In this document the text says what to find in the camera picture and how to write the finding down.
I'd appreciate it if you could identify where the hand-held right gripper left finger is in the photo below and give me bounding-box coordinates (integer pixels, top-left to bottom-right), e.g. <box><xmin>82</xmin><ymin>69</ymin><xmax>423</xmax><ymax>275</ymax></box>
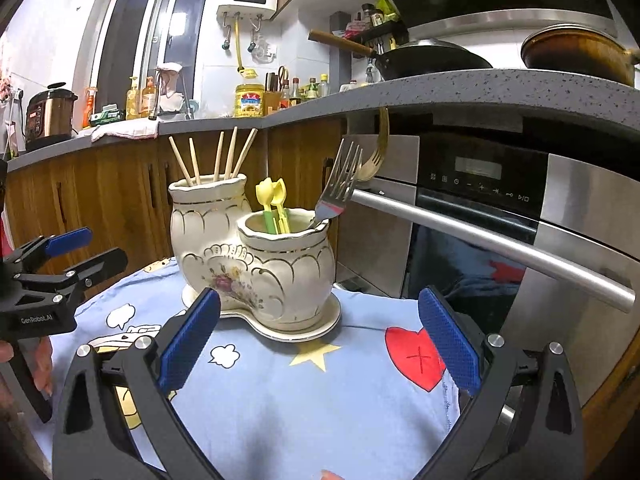
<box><xmin>52</xmin><ymin>287</ymin><xmax>223</xmax><ymax>480</ymax></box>

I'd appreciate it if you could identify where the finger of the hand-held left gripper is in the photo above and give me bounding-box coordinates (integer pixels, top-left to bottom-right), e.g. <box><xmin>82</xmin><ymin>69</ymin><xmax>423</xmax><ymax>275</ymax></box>
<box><xmin>5</xmin><ymin>227</ymin><xmax>93</xmax><ymax>273</ymax></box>
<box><xmin>15</xmin><ymin>247</ymin><xmax>128</xmax><ymax>308</ymax></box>

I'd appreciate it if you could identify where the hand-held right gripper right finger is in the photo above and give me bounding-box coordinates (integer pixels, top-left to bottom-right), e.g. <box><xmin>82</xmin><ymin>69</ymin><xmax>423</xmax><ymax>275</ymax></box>
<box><xmin>417</xmin><ymin>286</ymin><xmax>586</xmax><ymax>480</ymax></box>

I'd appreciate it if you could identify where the cream ceramic double utensil holder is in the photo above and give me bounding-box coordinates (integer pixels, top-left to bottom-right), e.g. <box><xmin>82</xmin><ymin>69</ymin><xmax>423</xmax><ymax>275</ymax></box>
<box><xmin>167</xmin><ymin>172</ymin><xmax>343</xmax><ymax>343</ymax></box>

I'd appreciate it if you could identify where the wooden chopstick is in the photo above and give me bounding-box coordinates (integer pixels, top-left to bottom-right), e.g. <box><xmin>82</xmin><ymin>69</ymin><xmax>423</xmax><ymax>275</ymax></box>
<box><xmin>188</xmin><ymin>138</ymin><xmax>202</xmax><ymax>186</ymax></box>
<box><xmin>225</xmin><ymin>127</ymin><xmax>239</xmax><ymax>180</ymax></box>
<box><xmin>232</xmin><ymin>128</ymin><xmax>258</xmax><ymax>178</ymax></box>
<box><xmin>168</xmin><ymin>136</ymin><xmax>193</xmax><ymax>184</ymax></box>
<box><xmin>213</xmin><ymin>131</ymin><xmax>226</xmax><ymax>183</ymax></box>

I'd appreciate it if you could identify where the silver metal fork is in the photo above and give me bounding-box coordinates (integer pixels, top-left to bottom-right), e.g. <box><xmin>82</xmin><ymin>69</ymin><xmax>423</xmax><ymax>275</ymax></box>
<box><xmin>309</xmin><ymin>140</ymin><xmax>364</xmax><ymax>228</ymax></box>

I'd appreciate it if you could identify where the person's left hand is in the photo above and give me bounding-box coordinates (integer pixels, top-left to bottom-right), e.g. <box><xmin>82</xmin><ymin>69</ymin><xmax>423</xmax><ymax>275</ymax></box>
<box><xmin>34</xmin><ymin>336</ymin><xmax>54</xmax><ymax>395</ymax></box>

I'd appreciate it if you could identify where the wooden kitchen base cabinet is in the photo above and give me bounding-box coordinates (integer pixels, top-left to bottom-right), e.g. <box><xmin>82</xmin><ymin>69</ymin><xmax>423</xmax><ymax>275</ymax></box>
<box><xmin>0</xmin><ymin>120</ymin><xmax>346</xmax><ymax>311</ymax></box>

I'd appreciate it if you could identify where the white pink dish cloth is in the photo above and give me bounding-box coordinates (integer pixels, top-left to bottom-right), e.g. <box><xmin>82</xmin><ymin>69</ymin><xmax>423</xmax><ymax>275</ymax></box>
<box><xmin>91</xmin><ymin>121</ymin><xmax>160</xmax><ymax>141</ymax></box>

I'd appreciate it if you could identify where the steel electric pressure cooker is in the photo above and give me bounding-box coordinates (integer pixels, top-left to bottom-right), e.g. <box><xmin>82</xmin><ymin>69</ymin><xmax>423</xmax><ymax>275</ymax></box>
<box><xmin>24</xmin><ymin>81</ymin><xmax>79</xmax><ymax>152</ymax></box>

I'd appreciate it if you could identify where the blue cartoon printed blanket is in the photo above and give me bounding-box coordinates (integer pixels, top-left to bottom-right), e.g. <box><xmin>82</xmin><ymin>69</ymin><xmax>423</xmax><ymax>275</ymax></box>
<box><xmin>37</xmin><ymin>257</ymin><xmax>463</xmax><ymax>480</ymax></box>

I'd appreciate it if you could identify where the green sponge packet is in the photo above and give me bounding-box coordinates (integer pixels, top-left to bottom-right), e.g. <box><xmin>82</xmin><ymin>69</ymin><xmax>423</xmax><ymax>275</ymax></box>
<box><xmin>92</xmin><ymin>105</ymin><xmax>125</xmax><ymax>126</ymax></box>

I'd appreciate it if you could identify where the orange spray bottle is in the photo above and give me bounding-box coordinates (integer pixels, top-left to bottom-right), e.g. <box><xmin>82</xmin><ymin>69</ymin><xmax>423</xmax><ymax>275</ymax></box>
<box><xmin>82</xmin><ymin>86</ymin><xmax>97</xmax><ymax>128</ymax></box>

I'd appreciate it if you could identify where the yellow dish soap bottle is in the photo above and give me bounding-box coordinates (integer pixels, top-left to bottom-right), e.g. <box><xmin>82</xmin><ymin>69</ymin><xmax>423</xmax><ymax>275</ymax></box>
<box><xmin>126</xmin><ymin>76</ymin><xmax>141</xmax><ymax>121</ymax></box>

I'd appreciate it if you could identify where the chrome faucet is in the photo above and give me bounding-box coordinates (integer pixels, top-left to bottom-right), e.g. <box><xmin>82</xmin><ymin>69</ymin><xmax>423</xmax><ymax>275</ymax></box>
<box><xmin>150</xmin><ymin>71</ymin><xmax>195</xmax><ymax>122</ymax></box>

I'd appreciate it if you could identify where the amber liquid bottle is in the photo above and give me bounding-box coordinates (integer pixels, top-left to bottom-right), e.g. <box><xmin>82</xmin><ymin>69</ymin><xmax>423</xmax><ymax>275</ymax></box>
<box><xmin>141</xmin><ymin>76</ymin><xmax>157</xmax><ymax>118</ymax></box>

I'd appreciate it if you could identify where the built-in black steel oven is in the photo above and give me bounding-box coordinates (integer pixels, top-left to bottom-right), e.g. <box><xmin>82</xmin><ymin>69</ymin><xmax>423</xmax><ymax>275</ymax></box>
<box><xmin>332</xmin><ymin>110</ymin><xmax>640</xmax><ymax>411</ymax></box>

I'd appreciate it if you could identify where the pink white rag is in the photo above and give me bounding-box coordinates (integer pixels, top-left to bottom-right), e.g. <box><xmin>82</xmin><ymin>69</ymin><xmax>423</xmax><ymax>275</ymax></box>
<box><xmin>155</xmin><ymin>62</ymin><xmax>183</xmax><ymax>98</ymax></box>

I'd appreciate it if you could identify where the yellow cooking oil bottle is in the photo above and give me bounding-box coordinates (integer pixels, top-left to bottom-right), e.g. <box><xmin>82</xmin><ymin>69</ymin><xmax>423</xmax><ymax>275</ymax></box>
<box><xmin>234</xmin><ymin>82</ymin><xmax>266</xmax><ymax>119</ymax></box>

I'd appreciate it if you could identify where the kitchen window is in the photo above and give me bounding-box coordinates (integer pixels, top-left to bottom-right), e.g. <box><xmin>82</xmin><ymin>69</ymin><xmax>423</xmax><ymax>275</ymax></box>
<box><xmin>90</xmin><ymin>0</ymin><xmax>221</xmax><ymax>116</ymax></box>

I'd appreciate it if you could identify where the wooden knife block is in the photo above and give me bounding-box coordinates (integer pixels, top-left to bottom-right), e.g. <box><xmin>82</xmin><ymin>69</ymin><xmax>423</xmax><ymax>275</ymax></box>
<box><xmin>264</xmin><ymin>72</ymin><xmax>283</xmax><ymax>111</ymax></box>

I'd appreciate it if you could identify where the grey speckled kitchen countertop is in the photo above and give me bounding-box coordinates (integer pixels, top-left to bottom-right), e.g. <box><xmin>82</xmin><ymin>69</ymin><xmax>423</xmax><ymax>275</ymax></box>
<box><xmin>0</xmin><ymin>67</ymin><xmax>640</xmax><ymax>176</ymax></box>

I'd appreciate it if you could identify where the black wok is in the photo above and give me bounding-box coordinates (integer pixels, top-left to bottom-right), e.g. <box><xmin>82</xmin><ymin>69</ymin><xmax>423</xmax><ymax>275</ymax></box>
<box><xmin>307</xmin><ymin>29</ymin><xmax>493</xmax><ymax>82</ymax></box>

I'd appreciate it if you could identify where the grey vertical pipe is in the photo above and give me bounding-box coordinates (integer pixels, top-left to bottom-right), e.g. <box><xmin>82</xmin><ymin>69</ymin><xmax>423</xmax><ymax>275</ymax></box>
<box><xmin>329</xmin><ymin>11</ymin><xmax>351</xmax><ymax>93</ymax></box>

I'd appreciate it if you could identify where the brown cooking pot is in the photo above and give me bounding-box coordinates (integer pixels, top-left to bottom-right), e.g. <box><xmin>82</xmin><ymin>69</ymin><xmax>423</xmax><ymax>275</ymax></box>
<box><xmin>520</xmin><ymin>24</ymin><xmax>640</xmax><ymax>86</ymax></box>

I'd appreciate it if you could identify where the black spice rack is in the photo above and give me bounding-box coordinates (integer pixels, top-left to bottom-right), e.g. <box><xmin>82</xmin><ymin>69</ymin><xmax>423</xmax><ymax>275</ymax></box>
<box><xmin>345</xmin><ymin>0</ymin><xmax>411</xmax><ymax>46</ymax></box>

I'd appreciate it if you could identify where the yellow gas hose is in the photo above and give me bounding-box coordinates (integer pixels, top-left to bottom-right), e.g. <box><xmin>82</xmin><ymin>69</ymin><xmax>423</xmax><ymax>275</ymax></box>
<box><xmin>235</xmin><ymin>12</ymin><xmax>258</xmax><ymax>78</ymax></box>

